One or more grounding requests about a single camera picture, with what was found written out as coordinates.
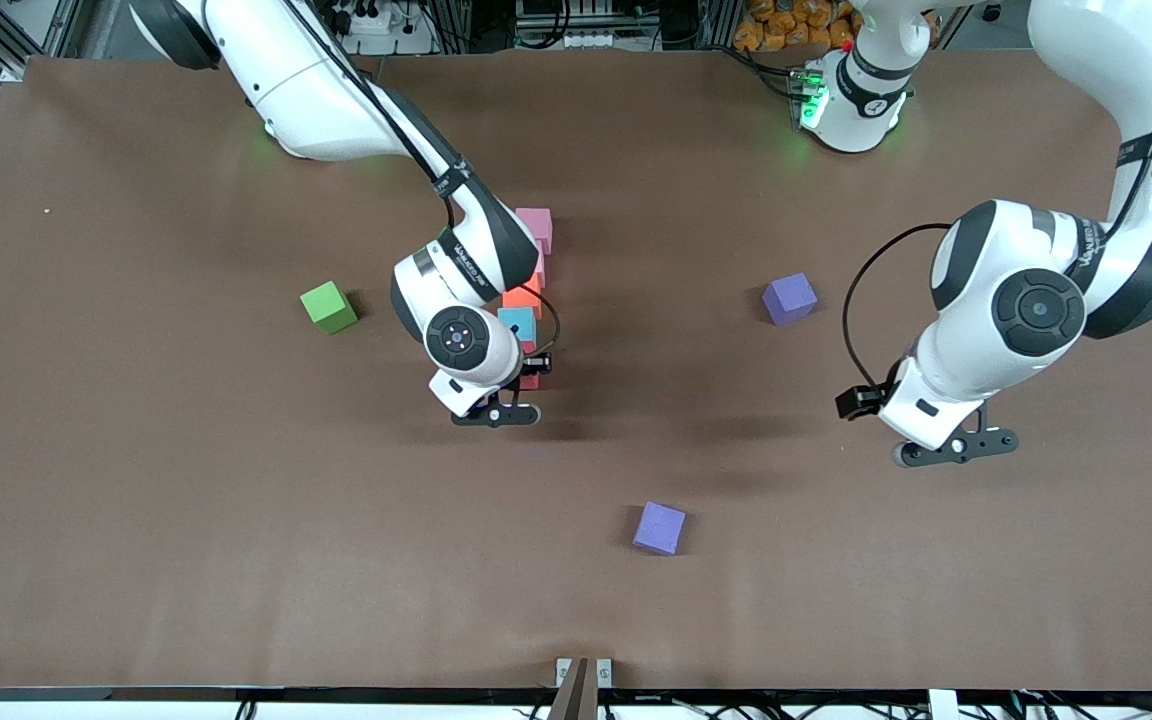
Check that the red foam cube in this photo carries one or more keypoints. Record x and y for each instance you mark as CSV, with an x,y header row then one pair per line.
x,y
532,380

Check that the blue foam cube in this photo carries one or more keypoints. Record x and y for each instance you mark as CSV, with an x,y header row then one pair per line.
x,y
519,322

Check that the orange foam cube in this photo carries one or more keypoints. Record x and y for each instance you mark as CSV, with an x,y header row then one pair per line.
x,y
524,297

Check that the pink foam cube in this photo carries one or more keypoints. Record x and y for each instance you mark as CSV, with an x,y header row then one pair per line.
x,y
539,268
534,228

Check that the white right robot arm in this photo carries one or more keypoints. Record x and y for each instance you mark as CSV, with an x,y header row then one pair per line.
x,y
336,90

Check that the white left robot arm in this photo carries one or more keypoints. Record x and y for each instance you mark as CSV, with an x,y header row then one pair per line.
x,y
1086,270

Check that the purple foam cube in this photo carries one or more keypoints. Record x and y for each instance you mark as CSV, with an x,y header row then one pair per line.
x,y
788,297
659,525

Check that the green foam cube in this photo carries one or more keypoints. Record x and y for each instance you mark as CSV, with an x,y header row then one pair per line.
x,y
326,305

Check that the white label tag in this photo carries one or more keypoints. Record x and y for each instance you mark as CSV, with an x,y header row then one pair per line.
x,y
943,705

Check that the metal equipment rack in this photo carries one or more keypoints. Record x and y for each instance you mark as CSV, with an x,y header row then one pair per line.
x,y
586,30

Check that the brown table cover sheet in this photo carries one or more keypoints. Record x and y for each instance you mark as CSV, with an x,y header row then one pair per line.
x,y
136,550

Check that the white power strip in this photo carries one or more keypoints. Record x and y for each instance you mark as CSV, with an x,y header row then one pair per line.
x,y
371,18

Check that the pile of orange packets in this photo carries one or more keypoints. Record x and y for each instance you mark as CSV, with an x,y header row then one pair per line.
x,y
786,25

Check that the white metal table bracket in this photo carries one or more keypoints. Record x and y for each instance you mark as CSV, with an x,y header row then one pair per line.
x,y
563,670

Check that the aluminium frame rail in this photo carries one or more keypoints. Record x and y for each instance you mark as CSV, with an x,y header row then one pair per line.
x,y
21,50

